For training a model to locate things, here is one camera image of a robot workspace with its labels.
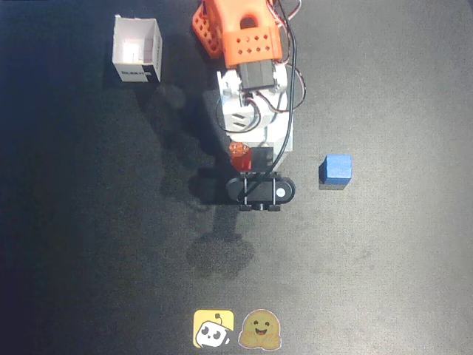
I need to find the white open cardboard box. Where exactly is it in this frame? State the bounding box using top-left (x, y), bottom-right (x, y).
top-left (112, 14), bottom-right (164, 84)

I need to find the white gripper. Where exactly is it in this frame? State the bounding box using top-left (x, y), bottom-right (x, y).
top-left (220, 98), bottom-right (296, 174)

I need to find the black oval webcam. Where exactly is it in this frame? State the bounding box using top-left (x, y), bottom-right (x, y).
top-left (225, 171), bottom-right (297, 213)

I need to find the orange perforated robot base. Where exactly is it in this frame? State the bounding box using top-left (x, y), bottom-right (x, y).
top-left (191, 3), bottom-right (224, 59)

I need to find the thick black camera cable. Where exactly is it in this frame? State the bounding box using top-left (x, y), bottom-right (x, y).
top-left (239, 0), bottom-right (301, 203)

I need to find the thin servo wire bundle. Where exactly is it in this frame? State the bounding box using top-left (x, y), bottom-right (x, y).
top-left (271, 0), bottom-right (310, 116)

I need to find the blue wooden cube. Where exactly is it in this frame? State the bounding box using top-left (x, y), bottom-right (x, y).
top-left (319, 154), bottom-right (353, 186)

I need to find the hugging face emoji sticker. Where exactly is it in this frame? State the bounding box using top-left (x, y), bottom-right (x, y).
top-left (237, 308), bottom-right (284, 351)

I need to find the yellow robot face sticker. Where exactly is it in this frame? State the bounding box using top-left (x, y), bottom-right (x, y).
top-left (192, 309), bottom-right (236, 349)

